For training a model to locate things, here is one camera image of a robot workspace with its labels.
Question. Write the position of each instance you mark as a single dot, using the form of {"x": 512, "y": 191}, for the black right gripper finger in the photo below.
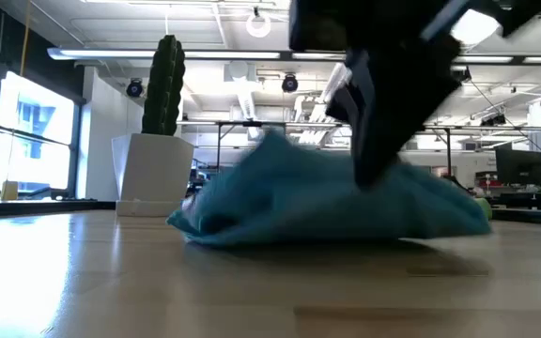
{"x": 348, "y": 94}
{"x": 402, "y": 108}

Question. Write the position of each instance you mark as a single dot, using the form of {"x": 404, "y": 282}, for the light blue microfiber towel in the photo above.
{"x": 298, "y": 211}

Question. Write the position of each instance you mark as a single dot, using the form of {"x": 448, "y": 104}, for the round black ceiling speaker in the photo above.
{"x": 134, "y": 88}
{"x": 289, "y": 83}

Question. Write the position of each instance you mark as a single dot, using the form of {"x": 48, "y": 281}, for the black ceiling spotlight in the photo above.
{"x": 493, "y": 120}
{"x": 464, "y": 75}

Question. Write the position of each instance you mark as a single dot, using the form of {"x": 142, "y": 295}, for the black computer monitor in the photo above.
{"x": 519, "y": 166}

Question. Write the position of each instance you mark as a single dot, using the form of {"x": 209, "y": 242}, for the tall green cactus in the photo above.
{"x": 163, "y": 84}

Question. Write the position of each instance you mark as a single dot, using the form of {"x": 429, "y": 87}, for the white plant pot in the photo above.
{"x": 153, "y": 169}

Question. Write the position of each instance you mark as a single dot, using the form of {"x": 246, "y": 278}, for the long ceiling light strip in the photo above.
{"x": 111, "y": 53}

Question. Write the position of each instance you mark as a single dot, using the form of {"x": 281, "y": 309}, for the large bright window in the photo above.
{"x": 35, "y": 117}

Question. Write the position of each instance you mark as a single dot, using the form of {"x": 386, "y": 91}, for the small yellow box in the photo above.
{"x": 9, "y": 191}

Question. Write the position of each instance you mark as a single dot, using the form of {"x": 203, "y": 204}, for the black background table frame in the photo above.
{"x": 251, "y": 124}
{"x": 448, "y": 145}

